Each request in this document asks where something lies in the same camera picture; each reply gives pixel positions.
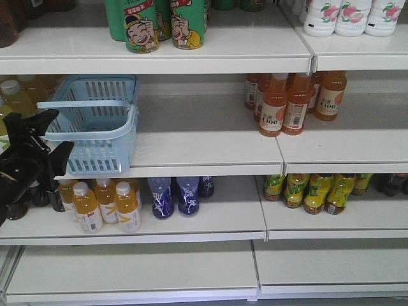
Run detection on light blue plastic basket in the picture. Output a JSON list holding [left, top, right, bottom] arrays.
[[37, 74, 140, 177]]

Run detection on yellow orange juice bottle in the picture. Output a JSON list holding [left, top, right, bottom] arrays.
[[94, 178, 119, 224], [58, 179, 78, 223], [115, 182, 142, 233], [73, 182, 103, 233]]

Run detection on white peach drink bottle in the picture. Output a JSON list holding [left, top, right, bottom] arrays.
[[364, 0, 405, 37], [335, 0, 372, 37], [303, 0, 341, 38]]

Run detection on blue sports drink bottle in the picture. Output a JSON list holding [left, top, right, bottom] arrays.
[[198, 176, 214, 198], [148, 177, 174, 219], [177, 177, 200, 216]]

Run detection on green cartoon tea bottle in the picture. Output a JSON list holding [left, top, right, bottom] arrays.
[[170, 0, 205, 50], [122, 0, 159, 54]]

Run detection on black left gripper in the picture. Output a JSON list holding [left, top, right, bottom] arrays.
[[1, 108, 75, 223]]

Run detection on pale green tea bottle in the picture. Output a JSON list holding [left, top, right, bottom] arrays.
[[1, 80, 35, 117]]

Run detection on white metal shelving unit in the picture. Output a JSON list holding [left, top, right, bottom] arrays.
[[1, 1, 407, 305]]

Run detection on orange C100 juice bottle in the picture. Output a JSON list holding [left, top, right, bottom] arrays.
[[259, 73, 288, 137], [314, 71, 347, 121], [282, 73, 311, 135]]

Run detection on plastic cola bottle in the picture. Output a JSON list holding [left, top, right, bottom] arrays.
[[375, 173, 407, 196]]

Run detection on yellow lemon tea bottle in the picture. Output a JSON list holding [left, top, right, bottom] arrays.
[[324, 173, 356, 215], [303, 173, 334, 215], [284, 173, 310, 208], [264, 174, 285, 201], [351, 173, 374, 196]]

